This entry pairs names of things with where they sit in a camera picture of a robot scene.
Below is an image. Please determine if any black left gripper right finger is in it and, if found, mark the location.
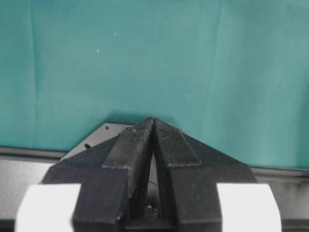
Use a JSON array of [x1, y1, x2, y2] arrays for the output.
[[153, 117, 283, 232]]

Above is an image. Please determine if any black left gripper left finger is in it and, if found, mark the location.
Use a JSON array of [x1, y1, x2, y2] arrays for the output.
[[14, 117, 155, 232]]

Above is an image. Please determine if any green table cloth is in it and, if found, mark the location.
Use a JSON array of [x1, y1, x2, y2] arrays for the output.
[[0, 0, 309, 169]]

